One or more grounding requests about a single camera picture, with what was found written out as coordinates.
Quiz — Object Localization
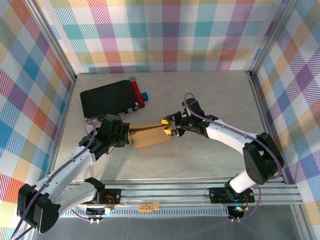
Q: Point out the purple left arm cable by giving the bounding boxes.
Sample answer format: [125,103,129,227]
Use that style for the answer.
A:
[9,118,101,240]

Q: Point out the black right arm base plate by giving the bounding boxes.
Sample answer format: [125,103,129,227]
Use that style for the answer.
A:
[208,186,256,204]

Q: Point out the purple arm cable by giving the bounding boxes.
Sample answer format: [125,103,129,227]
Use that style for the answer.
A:
[183,93,285,223]
[9,118,101,240]

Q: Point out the black left controller board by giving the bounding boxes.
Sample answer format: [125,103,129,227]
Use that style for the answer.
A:
[86,206,113,218]

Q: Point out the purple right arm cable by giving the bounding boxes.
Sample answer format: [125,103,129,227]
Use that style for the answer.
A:
[183,93,285,223]

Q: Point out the black right controller board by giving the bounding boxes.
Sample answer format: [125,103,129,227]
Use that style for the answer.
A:
[228,204,247,219]

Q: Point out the aluminium corner post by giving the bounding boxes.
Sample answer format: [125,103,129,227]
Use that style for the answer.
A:
[23,0,78,83]
[248,0,301,78]

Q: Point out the black flat case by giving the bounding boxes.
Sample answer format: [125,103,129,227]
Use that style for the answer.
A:
[79,79,141,121]

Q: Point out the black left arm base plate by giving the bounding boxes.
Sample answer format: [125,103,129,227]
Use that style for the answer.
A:
[94,188,122,206]

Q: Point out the aluminium side rail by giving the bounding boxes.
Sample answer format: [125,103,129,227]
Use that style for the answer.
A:
[46,76,79,187]
[248,71,287,185]

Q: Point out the brown cardboard paper box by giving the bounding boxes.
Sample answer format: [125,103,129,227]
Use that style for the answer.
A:
[129,119,173,150]

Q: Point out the aluminium frame rails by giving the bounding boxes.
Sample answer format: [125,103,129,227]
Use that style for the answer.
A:
[27,176,305,208]

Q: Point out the slotted grey cable duct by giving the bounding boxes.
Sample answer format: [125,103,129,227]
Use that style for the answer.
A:
[57,208,232,218]

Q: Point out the black controller board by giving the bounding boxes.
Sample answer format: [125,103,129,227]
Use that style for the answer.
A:
[86,206,113,218]
[228,204,247,219]

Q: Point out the red cylinder with grey cap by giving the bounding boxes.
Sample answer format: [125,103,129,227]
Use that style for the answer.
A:
[128,76,146,109]

